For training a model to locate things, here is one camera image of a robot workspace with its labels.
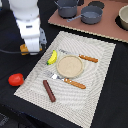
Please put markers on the yellow toy banana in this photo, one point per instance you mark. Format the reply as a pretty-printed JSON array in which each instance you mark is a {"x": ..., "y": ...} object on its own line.
[{"x": 53, "y": 58}]

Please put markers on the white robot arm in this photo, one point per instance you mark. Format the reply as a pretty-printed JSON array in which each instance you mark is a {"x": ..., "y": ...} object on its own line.
[{"x": 28, "y": 21}]

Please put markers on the beige bowl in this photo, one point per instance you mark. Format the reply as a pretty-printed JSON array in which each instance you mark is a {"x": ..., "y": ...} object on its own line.
[{"x": 123, "y": 14}]

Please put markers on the black round lid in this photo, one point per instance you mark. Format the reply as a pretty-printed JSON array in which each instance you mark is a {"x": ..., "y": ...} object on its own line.
[{"x": 96, "y": 3}]

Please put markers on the grey pot with handle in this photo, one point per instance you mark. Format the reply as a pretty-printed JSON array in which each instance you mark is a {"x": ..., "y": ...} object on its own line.
[{"x": 89, "y": 15}]

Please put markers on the beige woven placemat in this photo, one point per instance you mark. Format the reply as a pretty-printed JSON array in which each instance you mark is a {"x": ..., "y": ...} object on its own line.
[{"x": 73, "y": 107}]

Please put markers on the dark grey tall pot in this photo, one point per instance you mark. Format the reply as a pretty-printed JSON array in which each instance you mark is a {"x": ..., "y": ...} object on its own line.
[{"x": 67, "y": 8}]

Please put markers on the red toy tomato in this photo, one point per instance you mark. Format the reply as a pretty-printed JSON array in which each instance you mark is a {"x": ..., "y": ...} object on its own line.
[{"x": 16, "y": 79}]

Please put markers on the round wooden plate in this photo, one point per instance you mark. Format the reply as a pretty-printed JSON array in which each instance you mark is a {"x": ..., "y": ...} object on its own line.
[{"x": 70, "y": 66}]

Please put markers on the brown toy chocolate bar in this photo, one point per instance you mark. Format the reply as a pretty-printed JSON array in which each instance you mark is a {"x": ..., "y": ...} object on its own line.
[{"x": 49, "y": 91}]

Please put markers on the fork with wooden handle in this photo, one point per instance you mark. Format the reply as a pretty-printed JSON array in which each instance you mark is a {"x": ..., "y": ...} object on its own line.
[{"x": 66, "y": 80}]

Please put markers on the knife with wooden handle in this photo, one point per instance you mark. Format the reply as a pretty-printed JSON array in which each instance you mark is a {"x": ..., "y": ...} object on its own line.
[{"x": 81, "y": 56}]

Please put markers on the orange toy bread loaf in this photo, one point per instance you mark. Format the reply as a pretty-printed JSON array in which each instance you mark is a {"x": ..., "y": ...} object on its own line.
[{"x": 24, "y": 49}]

